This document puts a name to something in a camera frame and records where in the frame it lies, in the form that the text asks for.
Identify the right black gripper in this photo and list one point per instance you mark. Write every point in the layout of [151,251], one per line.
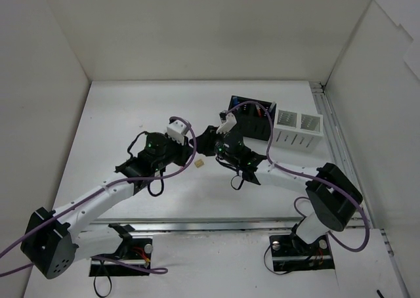
[209,141]

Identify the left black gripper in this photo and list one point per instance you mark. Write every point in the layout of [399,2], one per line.
[182,151]

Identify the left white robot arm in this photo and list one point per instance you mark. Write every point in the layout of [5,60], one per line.
[60,237]

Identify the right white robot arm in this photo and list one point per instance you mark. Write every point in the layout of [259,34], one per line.
[333,197]

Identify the small tan eraser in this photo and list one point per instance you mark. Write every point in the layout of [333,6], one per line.
[199,163]

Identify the black slotted pen holder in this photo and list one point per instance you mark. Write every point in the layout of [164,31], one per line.
[249,124]

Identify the white slotted pen holder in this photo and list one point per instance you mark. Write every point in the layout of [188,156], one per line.
[296,131]

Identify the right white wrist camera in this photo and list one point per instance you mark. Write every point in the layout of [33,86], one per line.
[227,122]

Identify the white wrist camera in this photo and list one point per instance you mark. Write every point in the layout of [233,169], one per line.
[177,129]
[227,122]

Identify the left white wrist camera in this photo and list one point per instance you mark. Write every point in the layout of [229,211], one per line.
[177,129]

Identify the aluminium front rail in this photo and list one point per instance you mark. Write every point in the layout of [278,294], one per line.
[161,225]

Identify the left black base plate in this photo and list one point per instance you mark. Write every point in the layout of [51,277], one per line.
[138,253]

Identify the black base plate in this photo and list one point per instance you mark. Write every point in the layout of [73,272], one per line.
[287,254]
[138,253]

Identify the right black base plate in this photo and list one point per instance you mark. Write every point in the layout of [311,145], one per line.
[287,254]

